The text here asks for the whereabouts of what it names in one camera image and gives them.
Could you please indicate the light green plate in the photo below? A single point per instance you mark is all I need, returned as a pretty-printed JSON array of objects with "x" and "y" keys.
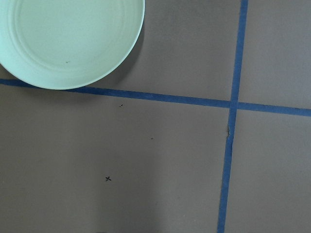
[{"x": 67, "y": 44}]

